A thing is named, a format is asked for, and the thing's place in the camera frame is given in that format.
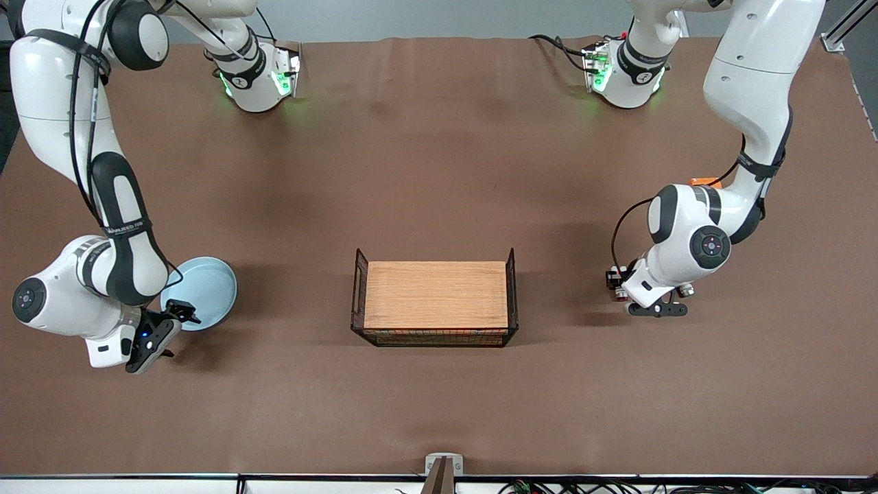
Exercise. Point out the grey metal bracket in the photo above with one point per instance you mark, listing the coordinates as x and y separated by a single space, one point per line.
432 463

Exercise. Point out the brown table cover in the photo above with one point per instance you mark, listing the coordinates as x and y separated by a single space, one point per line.
274 412

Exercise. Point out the wooden board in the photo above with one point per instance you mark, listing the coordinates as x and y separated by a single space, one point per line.
439 295

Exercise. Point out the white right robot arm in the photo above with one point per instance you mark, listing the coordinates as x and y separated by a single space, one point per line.
48 89

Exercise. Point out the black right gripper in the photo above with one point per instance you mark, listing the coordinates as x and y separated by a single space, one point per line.
171 313

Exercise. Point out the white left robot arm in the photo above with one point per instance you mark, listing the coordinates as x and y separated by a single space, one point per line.
748 75

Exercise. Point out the light blue round plate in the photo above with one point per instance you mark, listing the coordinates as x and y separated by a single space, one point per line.
206 288

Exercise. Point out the aluminium frame profile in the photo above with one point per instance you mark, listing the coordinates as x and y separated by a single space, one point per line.
833 41

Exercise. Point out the dark brown post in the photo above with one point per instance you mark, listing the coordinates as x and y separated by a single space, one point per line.
439 484

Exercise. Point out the orange button box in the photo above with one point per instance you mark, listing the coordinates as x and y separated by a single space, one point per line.
703 182

